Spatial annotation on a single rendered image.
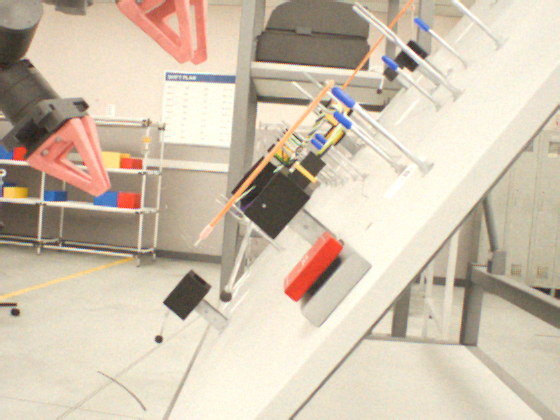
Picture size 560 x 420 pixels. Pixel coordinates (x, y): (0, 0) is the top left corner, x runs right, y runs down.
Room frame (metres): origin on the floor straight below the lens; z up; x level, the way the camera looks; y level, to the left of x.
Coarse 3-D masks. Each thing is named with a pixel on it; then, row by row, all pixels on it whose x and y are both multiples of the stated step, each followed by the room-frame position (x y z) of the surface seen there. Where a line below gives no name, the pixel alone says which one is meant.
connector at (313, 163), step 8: (312, 152) 0.63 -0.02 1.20; (304, 160) 0.63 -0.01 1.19; (312, 160) 0.63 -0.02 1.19; (320, 160) 0.63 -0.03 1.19; (304, 168) 0.63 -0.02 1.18; (312, 168) 0.63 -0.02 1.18; (320, 168) 0.63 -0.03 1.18; (296, 176) 0.63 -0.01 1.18; (304, 176) 0.63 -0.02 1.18; (304, 184) 0.63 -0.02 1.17
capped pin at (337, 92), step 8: (336, 88) 0.51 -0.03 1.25; (336, 96) 0.51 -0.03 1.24; (344, 96) 0.50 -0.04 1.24; (344, 104) 0.51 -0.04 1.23; (352, 104) 0.50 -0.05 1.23; (360, 112) 0.51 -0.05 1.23; (368, 120) 0.51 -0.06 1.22; (376, 128) 0.51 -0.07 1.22; (384, 128) 0.51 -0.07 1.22; (384, 136) 0.51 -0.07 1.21; (392, 136) 0.51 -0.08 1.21; (400, 144) 0.51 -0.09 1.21; (408, 152) 0.51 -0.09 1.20; (416, 160) 0.51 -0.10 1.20; (424, 168) 0.50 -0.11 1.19; (424, 176) 0.51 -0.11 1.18
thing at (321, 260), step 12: (324, 240) 0.44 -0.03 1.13; (336, 240) 0.43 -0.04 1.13; (312, 252) 0.45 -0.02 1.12; (324, 252) 0.43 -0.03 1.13; (336, 252) 0.43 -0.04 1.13; (300, 264) 0.46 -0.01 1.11; (312, 264) 0.43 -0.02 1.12; (324, 264) 0.43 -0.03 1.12; (336, 264) 0.44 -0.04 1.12; (288, 276) 0.47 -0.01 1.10; (300, 276) 0.43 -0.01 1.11; (312, 276) 0.43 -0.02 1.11; (324, 276) 0.44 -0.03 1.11; (288, 288) 0.43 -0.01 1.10; (300, 288) 0.43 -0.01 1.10; (312, 288) 0.44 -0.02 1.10
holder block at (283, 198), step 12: (276, 180) 0.63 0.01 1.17; (288, 180) 0.62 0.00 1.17; (264, 192) 0.63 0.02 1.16; (276, 192) 0.63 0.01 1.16; (288, 192) 0.63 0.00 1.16; (300, 192) 0.62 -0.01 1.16; (312, 192) 0.65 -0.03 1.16; (252, 204) 0.63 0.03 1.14; (276, 204) 0.63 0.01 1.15; (288, 204) 0.63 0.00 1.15; (300, 204) 0.63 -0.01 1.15; (252, 216) 0.63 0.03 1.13; (264, 216) 0.63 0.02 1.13; (276, 216) 0.63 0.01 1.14; (288, 216) 0.63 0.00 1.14; (264, 228) 0.63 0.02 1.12; (276, 228) 0.63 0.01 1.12
